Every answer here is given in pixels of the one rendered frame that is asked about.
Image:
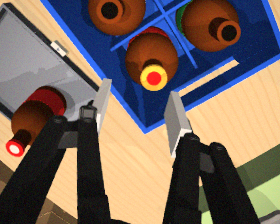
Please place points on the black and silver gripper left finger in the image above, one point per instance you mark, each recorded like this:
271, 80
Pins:
24, 195

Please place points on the white flat rail with screws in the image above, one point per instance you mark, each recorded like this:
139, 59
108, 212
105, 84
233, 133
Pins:
58, 47

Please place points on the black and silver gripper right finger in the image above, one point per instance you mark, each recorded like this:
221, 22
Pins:
226, 196

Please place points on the blue bottle crate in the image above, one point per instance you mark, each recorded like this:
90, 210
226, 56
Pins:
257, 48

